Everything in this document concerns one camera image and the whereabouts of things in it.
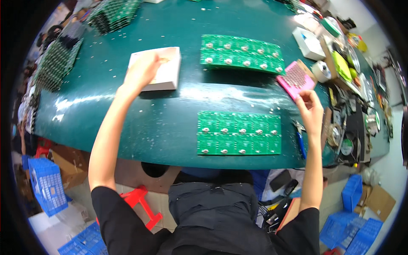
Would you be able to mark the person's right hand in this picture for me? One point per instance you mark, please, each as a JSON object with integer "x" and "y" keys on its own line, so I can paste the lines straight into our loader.
{"x": 311, "y": 113}

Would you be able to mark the person's left hand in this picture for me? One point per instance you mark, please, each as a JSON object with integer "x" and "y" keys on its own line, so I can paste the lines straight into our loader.
{"x": 140, "y": 73}

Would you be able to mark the person's left fingers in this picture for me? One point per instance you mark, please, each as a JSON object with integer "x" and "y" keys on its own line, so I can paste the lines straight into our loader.
{"x": 153, "y": 62}

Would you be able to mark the person's right fingers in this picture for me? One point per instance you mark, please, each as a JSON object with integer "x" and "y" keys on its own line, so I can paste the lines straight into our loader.
{"x": 307, "y": 97}

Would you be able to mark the white cardboard box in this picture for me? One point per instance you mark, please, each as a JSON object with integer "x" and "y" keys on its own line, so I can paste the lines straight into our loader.
{"x": 169, "y": 71}

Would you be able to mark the pink component tray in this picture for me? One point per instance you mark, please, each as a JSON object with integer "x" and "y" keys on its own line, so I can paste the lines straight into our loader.
{"x": 295, "y": 79}

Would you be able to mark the white tape roll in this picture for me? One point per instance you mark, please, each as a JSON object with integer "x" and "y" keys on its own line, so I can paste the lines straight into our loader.
{"x": 321, "y": 71}

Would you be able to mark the cluttered workbench with tools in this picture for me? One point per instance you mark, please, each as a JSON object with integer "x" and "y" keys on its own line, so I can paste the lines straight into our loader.
{"x": 353, "y": 95}

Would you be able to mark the small white box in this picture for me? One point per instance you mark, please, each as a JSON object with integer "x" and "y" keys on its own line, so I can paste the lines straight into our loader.
{"x": 308, "y": 44}

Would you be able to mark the stack of green circuit boards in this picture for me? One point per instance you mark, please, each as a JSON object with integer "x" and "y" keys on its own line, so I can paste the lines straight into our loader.
{"x": 111, "y": 14}
{"x": 59, "y": 62}

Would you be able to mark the green circuit board panel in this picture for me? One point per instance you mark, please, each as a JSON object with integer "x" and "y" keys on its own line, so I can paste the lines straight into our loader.
{"x": 237, "y": 62}
{"x": 239, "y": 140}
{"x": 239, "y": 41}

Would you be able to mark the black phone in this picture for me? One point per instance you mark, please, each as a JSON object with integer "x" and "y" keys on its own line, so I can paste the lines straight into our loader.
{"x": 280, "y": 180}

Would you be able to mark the blue plastic crate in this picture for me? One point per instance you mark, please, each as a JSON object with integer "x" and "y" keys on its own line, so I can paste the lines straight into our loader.
{"x": 47, "y": 186}
{"x": 352, "y": 193}
{"x": 86, "y": 240}
{"x": 350, "y": 232}

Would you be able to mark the brown cardboard box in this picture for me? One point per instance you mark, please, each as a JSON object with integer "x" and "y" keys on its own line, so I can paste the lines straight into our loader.
{"x": 71, "y": 165}
{"x": 379, "y": 200}

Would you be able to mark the red plastic stool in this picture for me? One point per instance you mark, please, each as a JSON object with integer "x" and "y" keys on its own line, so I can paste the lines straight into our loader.
{"x": 43, "y": 147}
{"x": 142, "y": 205}

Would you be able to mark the person's body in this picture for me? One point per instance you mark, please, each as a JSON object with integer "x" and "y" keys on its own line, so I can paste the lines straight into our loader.
{"x": 207, "y": 220}

